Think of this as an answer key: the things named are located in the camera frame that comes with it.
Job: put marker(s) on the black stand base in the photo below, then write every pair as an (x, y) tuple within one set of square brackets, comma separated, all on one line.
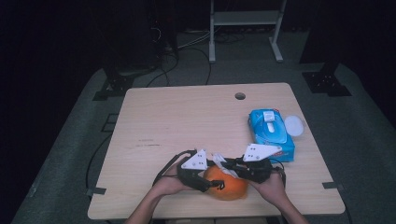
[(323, 82), (118, 84)]

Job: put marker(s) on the orange plush toy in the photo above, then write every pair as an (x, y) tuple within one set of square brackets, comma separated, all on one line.
[(232, 188)]

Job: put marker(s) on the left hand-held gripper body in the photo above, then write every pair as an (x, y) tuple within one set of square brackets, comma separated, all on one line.
[(191, 177)]

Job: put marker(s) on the black floor tape frame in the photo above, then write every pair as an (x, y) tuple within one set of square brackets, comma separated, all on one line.
[(109, 114)]

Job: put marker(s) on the person's left hand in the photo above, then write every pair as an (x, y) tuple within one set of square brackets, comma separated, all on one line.
[(169, 183)]

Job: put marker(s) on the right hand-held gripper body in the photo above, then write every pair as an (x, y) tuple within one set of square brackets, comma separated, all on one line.
[(258, 171)]

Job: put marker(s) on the blue wet wipes pack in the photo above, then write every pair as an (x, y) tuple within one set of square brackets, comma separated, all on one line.
[(257, 124)]

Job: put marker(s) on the black tape strip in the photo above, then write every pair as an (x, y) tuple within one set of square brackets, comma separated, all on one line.
[(333, 186), (96, 190)]

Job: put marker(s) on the white round lid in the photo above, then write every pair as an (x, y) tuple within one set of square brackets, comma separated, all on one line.
[(294, 126)]

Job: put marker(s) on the white wet wipe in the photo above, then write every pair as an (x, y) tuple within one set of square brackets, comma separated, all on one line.
[(219, 158)]

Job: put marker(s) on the person's right hand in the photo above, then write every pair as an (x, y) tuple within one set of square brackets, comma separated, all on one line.
[(274, 189)]

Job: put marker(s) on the white metal stand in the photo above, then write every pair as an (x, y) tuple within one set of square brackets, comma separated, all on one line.
[(246, 18)]

